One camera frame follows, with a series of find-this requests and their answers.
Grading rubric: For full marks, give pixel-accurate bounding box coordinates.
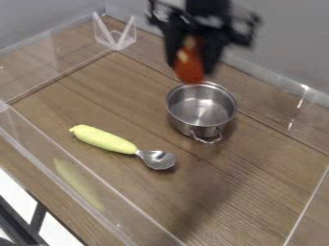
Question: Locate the orange plush toy mushroom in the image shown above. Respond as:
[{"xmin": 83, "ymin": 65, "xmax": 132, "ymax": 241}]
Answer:
[{"xmin": 174, "ymin": 36, "xmax": 205, "ymax": 84}]

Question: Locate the black table leg frame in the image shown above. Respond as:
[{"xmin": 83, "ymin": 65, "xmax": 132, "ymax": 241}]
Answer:
[{"xmin": 0, "ymin": 196, "xmax": 50, "ymax": 246}]

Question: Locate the small stainless steel pot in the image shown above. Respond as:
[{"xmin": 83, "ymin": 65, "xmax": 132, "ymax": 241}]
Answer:
[{"xmin": 166, "ymin": 82, "xmax": 239, "ymax": 144}]

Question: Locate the clear acrylic enclosure wall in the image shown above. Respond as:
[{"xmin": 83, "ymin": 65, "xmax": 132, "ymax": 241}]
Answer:
[{"xmin": 0, "ymin": 14, "xmax": 329, "ymax": 246}]

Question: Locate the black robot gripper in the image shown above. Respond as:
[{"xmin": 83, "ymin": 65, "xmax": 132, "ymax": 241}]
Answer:
[{"xmin": 146, "ymin": 0, "xmax": 261, "ymax": 75}]

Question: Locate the spoon with yellow handle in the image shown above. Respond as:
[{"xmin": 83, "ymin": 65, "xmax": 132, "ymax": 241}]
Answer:
[{"xmin": 70, "ymin": 125, "xmax": 177, "ymax": 170}]

